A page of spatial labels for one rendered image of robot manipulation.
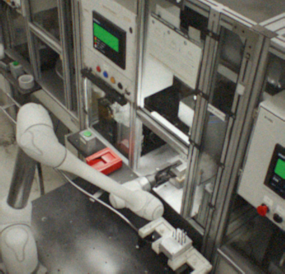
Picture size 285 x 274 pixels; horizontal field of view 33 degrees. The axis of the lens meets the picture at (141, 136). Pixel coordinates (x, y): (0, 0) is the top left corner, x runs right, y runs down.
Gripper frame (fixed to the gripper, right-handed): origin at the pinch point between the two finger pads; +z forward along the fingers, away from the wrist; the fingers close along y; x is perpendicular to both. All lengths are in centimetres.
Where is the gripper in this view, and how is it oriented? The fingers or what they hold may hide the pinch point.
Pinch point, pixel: (175, 167)
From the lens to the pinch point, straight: 250.3
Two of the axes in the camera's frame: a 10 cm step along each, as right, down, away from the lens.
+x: -6.3, -5.4, 5.6
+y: 0.8, -7.6, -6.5
